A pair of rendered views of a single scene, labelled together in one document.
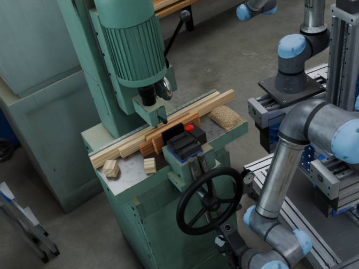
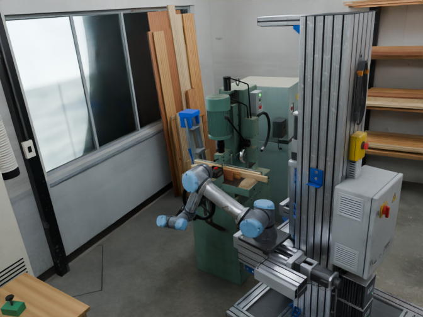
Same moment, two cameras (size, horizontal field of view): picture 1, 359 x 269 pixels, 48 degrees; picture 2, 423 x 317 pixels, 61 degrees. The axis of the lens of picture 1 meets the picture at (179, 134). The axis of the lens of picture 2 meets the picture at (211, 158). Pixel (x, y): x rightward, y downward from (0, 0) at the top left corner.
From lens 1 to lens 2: 2.12 m
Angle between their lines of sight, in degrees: 53
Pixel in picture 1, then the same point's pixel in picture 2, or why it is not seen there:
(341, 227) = (275, 307)
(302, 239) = (179, 221)
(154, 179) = not seen: hidden behind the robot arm
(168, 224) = (201, 211)
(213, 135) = (231, 183)
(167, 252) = (198, 227)
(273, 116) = (286, 211)
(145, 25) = (214, 113)
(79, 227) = not seen: hidden behind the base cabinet
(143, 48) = (211, 122)
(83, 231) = not seen: hidden behind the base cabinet
